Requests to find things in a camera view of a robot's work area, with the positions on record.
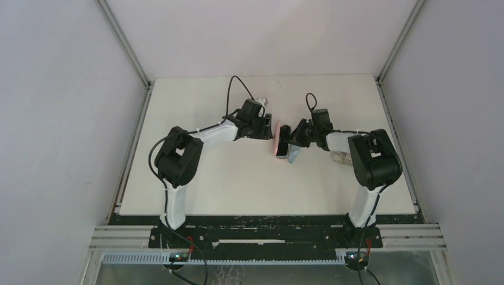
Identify black sunglasses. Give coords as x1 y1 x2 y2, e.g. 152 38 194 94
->
276 125 291 159

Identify patterned glasses case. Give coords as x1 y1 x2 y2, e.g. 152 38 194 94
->
331 151 353 166

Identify pink glasses case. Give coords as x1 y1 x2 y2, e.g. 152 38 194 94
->
273 121 285 159

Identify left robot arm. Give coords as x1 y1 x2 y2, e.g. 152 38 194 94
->
148 97 273 230

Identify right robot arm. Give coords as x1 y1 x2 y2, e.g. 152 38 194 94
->
286 109 403 228

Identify light blue cloth right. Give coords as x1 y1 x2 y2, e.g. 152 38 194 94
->
287 145 301 164

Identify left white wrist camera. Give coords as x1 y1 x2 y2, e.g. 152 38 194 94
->
256 97 268 107

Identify right black camera cable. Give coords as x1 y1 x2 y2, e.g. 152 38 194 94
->
305 93 395 285

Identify black camera cable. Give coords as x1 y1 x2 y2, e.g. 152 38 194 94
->
147 75 256 285
305 93 395 285

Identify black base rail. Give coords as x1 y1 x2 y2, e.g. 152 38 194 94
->
148 215 383 261

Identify left black camera cable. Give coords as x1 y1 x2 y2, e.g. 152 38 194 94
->
147 75 256 285

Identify aluminium frame rail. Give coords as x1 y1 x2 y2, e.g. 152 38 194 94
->
89 224 447 264

